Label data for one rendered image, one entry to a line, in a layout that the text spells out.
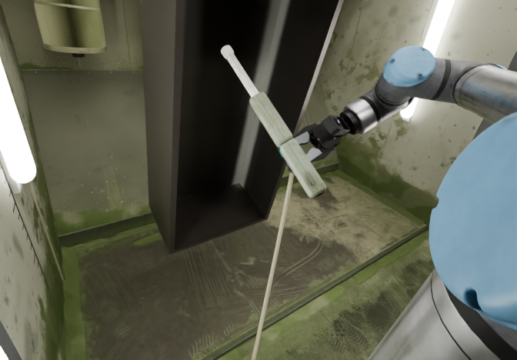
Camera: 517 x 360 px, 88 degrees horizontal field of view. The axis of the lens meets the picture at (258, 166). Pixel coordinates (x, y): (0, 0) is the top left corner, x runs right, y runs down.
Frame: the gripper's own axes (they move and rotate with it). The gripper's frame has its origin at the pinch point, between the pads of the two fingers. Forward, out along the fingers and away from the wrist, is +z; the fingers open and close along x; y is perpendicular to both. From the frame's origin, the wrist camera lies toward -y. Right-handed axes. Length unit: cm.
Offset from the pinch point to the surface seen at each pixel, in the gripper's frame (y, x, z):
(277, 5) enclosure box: 35, 68, -37
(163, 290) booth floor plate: 94, -12, 95
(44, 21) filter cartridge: 48, 145, 67
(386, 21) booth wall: 154, 86, -157
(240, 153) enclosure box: 90, 34, 13
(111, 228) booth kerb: 114, 44, 121
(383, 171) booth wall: 208, -25, -97
